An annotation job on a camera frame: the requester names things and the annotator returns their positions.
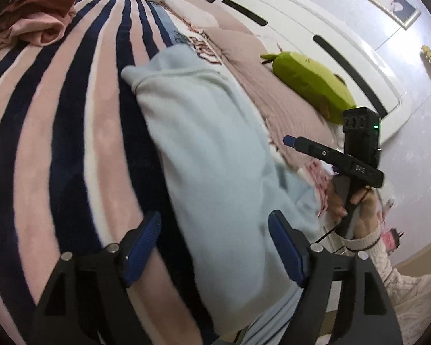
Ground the green avocado plush toy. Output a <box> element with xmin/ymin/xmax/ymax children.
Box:
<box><xmin>260</xmin><ymin>51</ymin><xmax>358</xmax><ymax>126</ymax></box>

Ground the white bed headboard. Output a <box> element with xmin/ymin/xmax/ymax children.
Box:
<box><xmin>215</xmin><ymin>0</ymin><xmax>413</xmax><ymax>144</ymax></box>

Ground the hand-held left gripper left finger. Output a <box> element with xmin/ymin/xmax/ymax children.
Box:
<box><xmin>30</xmin><ymin>210</ymin><xmax>162</xmax><ymax>345</ymax></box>

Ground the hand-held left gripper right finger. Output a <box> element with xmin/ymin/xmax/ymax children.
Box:
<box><xmin>268</xmin><ymin>210</ymin><xmax>403</xmax><ymax>345</ymax></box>

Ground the pink patterned bed sheet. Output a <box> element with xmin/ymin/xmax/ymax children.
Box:
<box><xmin>302</xmin><ymin>158</ymin><xmax>336</xmax><ymax>218</ymax></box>

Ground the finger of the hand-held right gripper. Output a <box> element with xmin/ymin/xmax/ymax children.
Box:
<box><xmin>284</xmin><ymin>135</ymin><xmax>343</xmax><ymax>168</ymax></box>

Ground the pink garment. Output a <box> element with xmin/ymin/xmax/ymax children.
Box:
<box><xmin>0</xmin><ymin>7</ymin><xmax>76</xmax><ymax>47</ymax></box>

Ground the small pink box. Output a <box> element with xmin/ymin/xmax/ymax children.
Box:
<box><xmin>381</xmin><ymin>228</ymin><xmax>405</xmax><ymax>250</ymax></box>

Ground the light blue fleece garment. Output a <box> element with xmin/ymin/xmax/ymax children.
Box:
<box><xmin>121</xmin><ymin>47</ymin><xmax>322</xmax><ymax>345</ymax></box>

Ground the person's right hand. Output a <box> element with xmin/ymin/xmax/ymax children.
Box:
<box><xmin>325</xmin><ymin>179</ymin><xmax>381</xmax><ymax>241</ymax></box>

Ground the large pink ribbed pillow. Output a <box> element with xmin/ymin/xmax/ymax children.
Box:
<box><xmin>205</xmin><ymin>27</ymin><xmax>340</xmax><ymax>171</ymax></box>

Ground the small pink pillow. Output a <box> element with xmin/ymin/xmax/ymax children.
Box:
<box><xmin>165</xmin><ymin>0</ymin><xmax>252</xmax><ymax>37</ymax></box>

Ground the striped plush blanket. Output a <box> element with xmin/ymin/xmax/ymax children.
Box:
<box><xmin>0</xmin><ymin>0</ymin><xmax>274</xmax><ymax>345</ymax></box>

